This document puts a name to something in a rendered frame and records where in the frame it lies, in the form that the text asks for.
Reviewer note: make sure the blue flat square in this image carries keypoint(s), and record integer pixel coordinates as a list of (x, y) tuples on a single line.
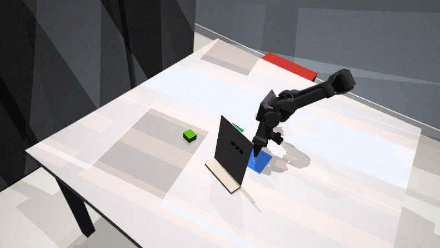
[(262, 159)]

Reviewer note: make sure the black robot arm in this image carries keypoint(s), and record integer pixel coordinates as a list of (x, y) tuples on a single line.
[(282, 107)]

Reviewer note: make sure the grey panel with sockets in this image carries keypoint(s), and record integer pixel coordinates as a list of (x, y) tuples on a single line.
[(233, 150)]

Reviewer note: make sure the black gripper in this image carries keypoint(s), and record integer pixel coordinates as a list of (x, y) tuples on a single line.
[(260, 139)]

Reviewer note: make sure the small green block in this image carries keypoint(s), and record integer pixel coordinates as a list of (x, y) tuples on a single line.
[(189, 135)]

